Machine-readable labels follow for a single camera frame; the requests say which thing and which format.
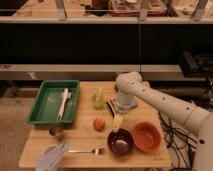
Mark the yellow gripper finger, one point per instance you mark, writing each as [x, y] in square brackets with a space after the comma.
[117, 121]

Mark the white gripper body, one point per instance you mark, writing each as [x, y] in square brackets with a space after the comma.
[124, 102]

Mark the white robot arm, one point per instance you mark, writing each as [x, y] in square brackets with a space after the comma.
[197, 120]

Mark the green plastic tray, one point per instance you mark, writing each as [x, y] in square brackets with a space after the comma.
[49, 99]

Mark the striped dark block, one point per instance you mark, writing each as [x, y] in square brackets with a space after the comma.
[111, 107]

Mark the orange toy fruit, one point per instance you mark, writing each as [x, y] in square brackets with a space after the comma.
[99, 124]

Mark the dark purple bowl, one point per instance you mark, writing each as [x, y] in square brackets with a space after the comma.
[121, 142]

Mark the wooden board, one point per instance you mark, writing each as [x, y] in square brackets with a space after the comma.
[82, 135]

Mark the orange bowl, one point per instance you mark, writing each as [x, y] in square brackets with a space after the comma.
[146, 137]

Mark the metal fork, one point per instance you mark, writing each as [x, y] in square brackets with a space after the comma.
[95, 151]

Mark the small metal cup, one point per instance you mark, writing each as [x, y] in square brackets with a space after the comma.
[57, 132]

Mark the crumpled grey cloth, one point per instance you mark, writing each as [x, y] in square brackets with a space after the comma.
[49, 161]

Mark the black box on shelf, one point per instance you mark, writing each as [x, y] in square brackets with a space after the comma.
[196, 66]

